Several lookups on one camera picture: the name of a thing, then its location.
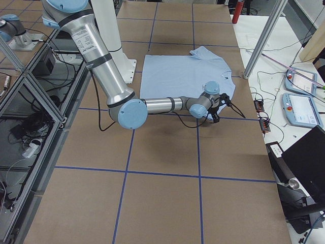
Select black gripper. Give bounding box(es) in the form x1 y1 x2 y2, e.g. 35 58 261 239
209 98 220 123

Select light blue t-shirt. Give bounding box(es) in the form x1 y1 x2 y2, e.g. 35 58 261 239
140 46 236 121

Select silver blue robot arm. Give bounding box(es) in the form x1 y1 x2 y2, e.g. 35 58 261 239
42 1 221 130

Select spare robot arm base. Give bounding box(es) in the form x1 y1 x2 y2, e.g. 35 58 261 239
1 14 37 51

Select small electronics board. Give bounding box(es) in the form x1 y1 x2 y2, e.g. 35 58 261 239
253 100 265 112

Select upper teach pendant tablet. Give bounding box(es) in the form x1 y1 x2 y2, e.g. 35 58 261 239
285 67 317 95

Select teach pendant tablet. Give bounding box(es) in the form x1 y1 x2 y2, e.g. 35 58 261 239
285 67 317 95
282 93 323 128

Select lower teach pendant tablet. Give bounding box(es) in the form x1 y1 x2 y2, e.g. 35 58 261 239
282 93 323 128

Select black monitor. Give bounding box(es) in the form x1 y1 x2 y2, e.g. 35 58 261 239
266 126 324 234

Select red bottle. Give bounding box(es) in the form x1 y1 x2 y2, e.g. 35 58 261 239
232 0 244 24

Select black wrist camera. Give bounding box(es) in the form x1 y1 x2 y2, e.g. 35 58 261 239
220 93 232 107

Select aluminium frame post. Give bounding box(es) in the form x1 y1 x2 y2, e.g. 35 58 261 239
243 0 288 79

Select aluminium frame rack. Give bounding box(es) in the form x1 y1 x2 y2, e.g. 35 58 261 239
1 29 89 243

